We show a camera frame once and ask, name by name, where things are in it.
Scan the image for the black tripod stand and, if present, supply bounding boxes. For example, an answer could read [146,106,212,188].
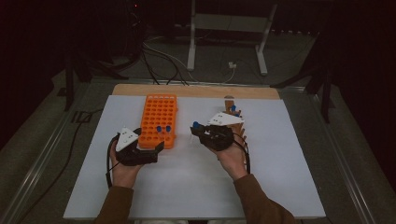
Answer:
[63,46,131,112]
[270,31,336,124]

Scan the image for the dark equipment rack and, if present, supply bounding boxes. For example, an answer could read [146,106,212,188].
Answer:
[123,0,148,64]

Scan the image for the left hand-held gripper cable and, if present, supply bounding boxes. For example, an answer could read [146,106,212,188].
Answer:
[105,133,121,189]

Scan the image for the hand-held gripper cable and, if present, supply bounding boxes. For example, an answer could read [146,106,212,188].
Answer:
[233,132,252,175]
[105,133,121,189]

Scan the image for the orange plastic tube rack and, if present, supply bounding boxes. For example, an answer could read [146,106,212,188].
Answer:
[137,93,178,149]

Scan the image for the long black floor cable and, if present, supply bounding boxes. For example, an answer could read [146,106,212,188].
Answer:
[15,107,105,224]

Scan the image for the white table mat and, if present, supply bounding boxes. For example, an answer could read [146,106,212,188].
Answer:
[63,94,327,220]

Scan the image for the wooden table board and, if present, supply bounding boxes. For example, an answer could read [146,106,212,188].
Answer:
[111,83,281,101]

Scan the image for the black floor cables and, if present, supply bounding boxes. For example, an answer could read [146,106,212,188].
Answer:
[140,46,190,87]

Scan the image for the person's left hand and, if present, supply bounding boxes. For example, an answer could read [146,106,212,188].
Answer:
[110,148,145,189]

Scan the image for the white metal stand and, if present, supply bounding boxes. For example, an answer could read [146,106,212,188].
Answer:
[186,0,278,77]

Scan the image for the wooden tube rack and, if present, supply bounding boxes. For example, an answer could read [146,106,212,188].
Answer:
[223,99,249,147]

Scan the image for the right hand-held gripper cable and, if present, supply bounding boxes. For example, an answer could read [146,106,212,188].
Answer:
[233,132,252,175]

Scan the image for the white floor cable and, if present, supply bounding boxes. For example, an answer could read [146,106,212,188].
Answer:
[142,36,237,85]

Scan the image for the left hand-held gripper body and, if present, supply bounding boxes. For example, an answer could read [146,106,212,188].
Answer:
[115,126,160,167]

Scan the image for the person's right hand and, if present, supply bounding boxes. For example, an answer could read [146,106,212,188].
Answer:
[211,133,250,181]

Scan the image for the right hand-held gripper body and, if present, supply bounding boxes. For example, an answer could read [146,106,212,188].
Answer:
[199,111,245,152]

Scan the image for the aluminium frame rail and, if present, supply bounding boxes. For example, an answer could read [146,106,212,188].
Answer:
[0,78,94,224]
[306,90,379,224]

